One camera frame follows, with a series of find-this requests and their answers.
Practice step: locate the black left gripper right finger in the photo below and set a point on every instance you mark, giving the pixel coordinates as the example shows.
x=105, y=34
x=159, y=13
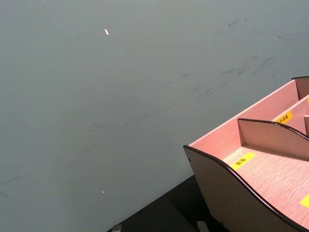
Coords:
x=202, y=227

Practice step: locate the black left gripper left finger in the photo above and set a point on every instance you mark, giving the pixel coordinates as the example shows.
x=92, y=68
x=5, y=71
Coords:
x=117, y=228

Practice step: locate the black table cloth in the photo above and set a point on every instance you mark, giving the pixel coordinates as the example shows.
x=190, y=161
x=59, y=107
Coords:
x=169, y=212

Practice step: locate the yellow label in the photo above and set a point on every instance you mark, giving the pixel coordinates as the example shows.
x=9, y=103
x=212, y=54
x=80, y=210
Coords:
x=284, y=118
x=242, y=161
x=305, y=201

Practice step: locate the brown compartment tray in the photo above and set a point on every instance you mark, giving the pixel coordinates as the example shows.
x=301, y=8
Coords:
x=265, y=174

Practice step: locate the pale grey wall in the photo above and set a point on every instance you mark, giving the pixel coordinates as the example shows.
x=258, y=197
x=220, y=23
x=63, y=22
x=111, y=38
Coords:
x=96, y=96

